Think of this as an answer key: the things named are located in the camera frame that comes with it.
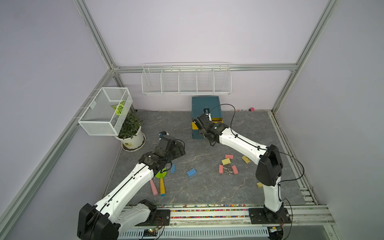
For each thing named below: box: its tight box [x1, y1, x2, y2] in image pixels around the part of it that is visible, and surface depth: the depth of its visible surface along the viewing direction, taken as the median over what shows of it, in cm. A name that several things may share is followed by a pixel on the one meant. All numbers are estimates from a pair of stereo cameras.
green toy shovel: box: [155, 167, 167, 197], surface depth 84 cm
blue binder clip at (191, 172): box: [187, 168, 197, 178], surface depth 89 cm
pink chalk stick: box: [149, 179, 159, 196], surface depth 82 cm
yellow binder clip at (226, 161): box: [221, 158, 231, 165], surface depth 93 cm
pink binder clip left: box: [218, 164, 224, 174], surface depth 91 cm
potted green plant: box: [114, 111, 146, 152], surface depth 91 cm
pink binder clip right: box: [231, 165, 239, 175], surface depth 90 cm
